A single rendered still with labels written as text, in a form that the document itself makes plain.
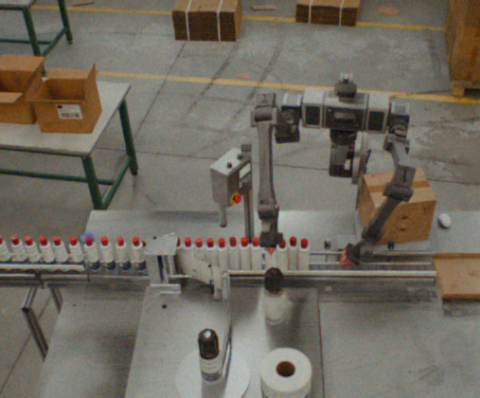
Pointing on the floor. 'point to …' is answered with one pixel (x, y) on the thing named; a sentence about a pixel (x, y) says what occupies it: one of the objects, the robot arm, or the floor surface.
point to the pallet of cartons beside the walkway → (475, 46)
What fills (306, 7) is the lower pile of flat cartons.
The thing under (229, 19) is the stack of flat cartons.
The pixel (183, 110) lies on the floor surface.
